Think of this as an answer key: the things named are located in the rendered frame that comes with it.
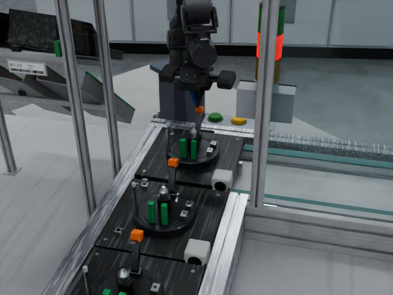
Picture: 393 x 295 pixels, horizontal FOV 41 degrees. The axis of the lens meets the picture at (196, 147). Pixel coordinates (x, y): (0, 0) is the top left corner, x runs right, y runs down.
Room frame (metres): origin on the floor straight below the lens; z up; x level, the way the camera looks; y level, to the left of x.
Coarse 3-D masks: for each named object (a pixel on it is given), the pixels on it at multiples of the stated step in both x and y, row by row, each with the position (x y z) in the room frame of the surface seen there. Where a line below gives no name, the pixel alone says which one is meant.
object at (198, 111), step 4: (196, 108) 1.20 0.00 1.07; (200, 108) 1.20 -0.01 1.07; (196, 112) 1.19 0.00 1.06; (200, 112) 1.19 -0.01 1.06; (196, 116) 1.20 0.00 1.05; (200, 116) 1.19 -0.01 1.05; (196, 120) 1.19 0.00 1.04; (200, 120) 1.19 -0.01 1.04; (196, 124) 1.19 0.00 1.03; (200, 124) 1.19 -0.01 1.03; (196, 128) 1.18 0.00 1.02; (200, 128) 1.19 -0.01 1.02; (196, 132) 1.18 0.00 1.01; (200, 132) 1.18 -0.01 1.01
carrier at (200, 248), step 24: (144, 192) 0.97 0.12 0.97; (168, 192) 0.94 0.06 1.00; (192, 192) 0.97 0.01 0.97; (216, 192) 0.97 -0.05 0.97; (120, 216) 0.89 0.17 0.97; (144, 216) 0.86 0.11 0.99; (168, 216) 0.86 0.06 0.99; (192, 216) 0.86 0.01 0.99; (216, 216) 0.88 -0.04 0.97; (96, 240) 0.81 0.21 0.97; (120, 240) 0.81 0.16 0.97; (144, 240) 0.81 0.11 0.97; (168, 240) 0.81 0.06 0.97; (192, 240) 0.79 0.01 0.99
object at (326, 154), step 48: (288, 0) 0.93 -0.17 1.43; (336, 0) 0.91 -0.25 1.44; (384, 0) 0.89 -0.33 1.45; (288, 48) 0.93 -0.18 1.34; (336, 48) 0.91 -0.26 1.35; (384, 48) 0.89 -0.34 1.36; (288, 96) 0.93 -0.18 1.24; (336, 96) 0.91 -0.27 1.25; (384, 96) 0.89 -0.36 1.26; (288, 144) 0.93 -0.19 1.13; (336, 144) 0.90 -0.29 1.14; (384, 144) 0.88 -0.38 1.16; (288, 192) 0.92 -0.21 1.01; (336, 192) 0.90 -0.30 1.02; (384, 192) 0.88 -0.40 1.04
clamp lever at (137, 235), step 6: (132, 234) 0.72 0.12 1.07; (138, 234) 0.72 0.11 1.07; (132, 240) 0.71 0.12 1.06; (138, 240) 0.71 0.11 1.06; (132, 246) 0.71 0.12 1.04; (138, 246) 0.71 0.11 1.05; (132, 252) 0.71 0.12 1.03; (138, 252) 0.71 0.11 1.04; (132, 258) 0.70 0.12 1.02; (138, 258) 0.70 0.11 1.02; (132, 264) 0.70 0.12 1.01; (138, 264) 0.70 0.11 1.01
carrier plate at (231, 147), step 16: (160, 144) 1.18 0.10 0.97; (224, 144) 1.18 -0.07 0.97; (240, 144) 1.18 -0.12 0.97; (144, 160) 1.11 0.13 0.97; (160, 160) 1.11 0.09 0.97; (224, 160) 1.10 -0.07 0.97; (144, 176) 1.04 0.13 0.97; (160, 176) 1.04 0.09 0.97; (176, 176) 1.04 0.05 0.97; (192, 176) 1.04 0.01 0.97; (208, 176) 1.04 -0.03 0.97
